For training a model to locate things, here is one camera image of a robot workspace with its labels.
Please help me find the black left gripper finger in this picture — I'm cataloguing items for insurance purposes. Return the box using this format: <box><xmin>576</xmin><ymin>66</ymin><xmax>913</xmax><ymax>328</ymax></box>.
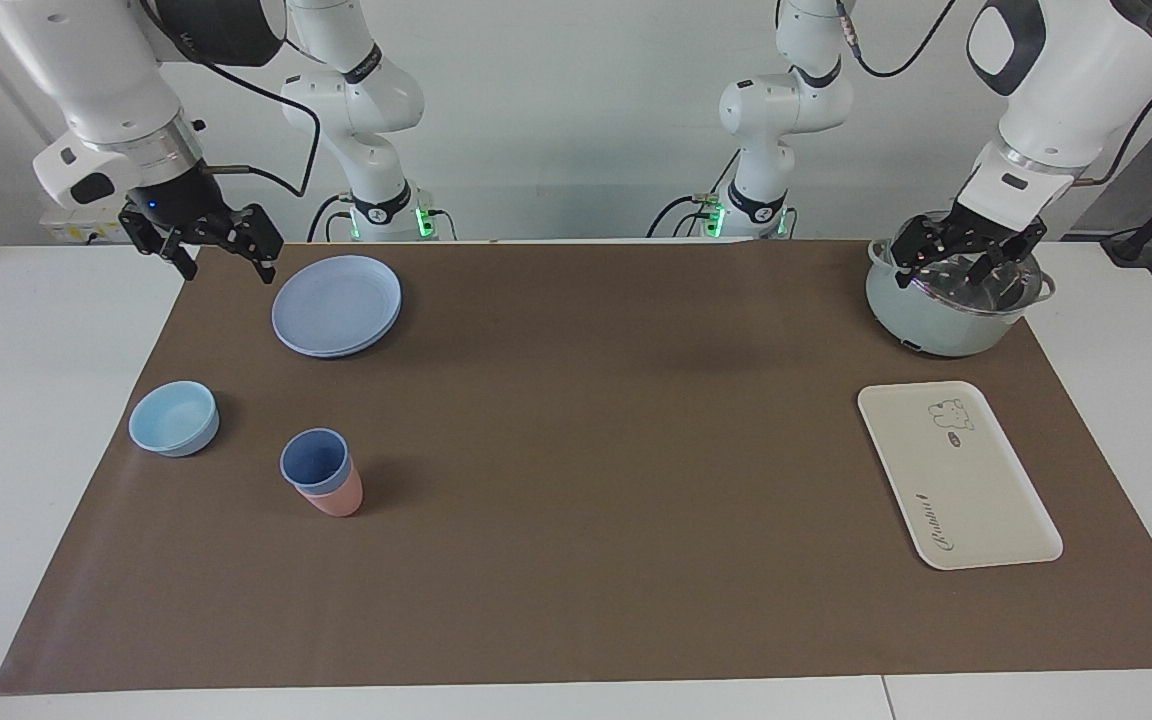
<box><xmin>971</xmin><ymin>222</ymin><xmax>1049</xmax><ymax>286</ymax></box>
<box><xmin>891</xmin><ymin>213</ymin><xmax>952</xmax><ymax>291</ymax></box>

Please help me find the blue plastic cup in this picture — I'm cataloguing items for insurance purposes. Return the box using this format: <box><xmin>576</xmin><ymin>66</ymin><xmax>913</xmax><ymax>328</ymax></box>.
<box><xmin>279</xmin><ymin>428</ymin><xmax>352</xmax><ymax>496</ymax></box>

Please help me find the black base cable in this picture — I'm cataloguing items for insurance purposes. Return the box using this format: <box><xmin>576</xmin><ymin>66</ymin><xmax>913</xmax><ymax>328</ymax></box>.
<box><xmin>646</xmin><ymin>150</ymin><xmax>742</xmax><ymax>239</ymax></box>
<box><xmin>306</xmin><ymin>193</ymin><xmax>353</xmax><ymax>242</ymax></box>

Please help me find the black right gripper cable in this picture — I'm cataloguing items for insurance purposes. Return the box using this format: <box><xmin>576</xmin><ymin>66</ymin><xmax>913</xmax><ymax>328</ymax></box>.
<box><xmin>141</xmin><ymin>0</ymin><xmax>321</xmax><ymax>198</ymax></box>

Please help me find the blue round plate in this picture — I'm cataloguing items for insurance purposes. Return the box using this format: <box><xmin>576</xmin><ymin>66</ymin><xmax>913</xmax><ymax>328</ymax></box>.
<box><xmin>271</xmin><ymin>254</ymin><xmax>404</xmax><ymax>359</ymax></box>

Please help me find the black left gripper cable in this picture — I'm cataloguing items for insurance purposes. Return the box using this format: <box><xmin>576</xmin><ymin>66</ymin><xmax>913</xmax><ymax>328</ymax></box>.
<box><xmin>836</xmin><ymin>0</ymin><xmax>1152</xmax><ymax>186</ymax></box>

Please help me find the pale green cooking pot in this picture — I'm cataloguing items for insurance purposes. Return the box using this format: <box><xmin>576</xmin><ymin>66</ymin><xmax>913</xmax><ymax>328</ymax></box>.
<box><xmin>864</xmin><ymin>235</ymin><xmax>1057</xmax><ymax>359</ymax></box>

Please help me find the glass pot lid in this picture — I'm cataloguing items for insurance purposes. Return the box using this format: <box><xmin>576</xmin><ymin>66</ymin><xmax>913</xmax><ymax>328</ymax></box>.
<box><xmin>886</xmin><ymin>240</ymin><xmax>1047</xmax><ymax>321</ymax></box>

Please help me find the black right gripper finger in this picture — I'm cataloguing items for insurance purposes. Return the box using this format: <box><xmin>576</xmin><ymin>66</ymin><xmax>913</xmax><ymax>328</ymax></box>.
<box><xmin>204</xmin><ymin>203</ymin><xmax>284</xmax><ymax>286</ymax></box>
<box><xmin>119</xmin><ymin>205</ymin><xmax>199</xmax><ymax>283</ymax></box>

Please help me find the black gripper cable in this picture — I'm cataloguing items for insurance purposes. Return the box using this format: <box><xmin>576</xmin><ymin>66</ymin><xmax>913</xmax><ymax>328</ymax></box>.
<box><xmin>141</xmin><ymin>0</ymin><xmax>321</xmax><ymax>198</ymax></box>
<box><xmin>836</xmin><ymin>0</ymin><xmax>1152</xmax><ymax>186</ymax></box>

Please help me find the white wall socket box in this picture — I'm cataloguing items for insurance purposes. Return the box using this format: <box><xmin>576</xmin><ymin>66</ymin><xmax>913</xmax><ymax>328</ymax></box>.
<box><xmin>39</xmin><ymin>203</ymin><xmax>129</xmax><ymax>244</ymax></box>

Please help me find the brown table mat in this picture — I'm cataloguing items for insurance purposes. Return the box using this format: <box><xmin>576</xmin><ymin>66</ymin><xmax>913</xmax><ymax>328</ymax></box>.
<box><xmin>0</xmin><ymin>238</ymin><xmax>1152</xmax><ymax>696</ymax></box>

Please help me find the cream tray with rabbit print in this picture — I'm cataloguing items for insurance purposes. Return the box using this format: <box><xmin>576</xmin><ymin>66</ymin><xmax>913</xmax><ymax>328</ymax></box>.
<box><xmin>856</xmin><ymin>380</ymin><xmax>1065</xmax><ymax>572</ymax></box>

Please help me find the light blue bowl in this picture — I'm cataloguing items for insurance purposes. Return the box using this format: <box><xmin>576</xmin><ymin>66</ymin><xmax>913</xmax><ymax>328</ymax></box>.
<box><xmin>128</xmin><ymin>380</ymin><xmax>221</xmax><ymax>459</ymax></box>

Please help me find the pink plastic cup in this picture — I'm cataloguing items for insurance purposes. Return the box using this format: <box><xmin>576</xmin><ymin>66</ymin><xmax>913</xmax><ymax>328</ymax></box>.
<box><xmin>294</xmin><ymin>470</ymin><xmax>365</xmax><ymax>519</ymax></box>

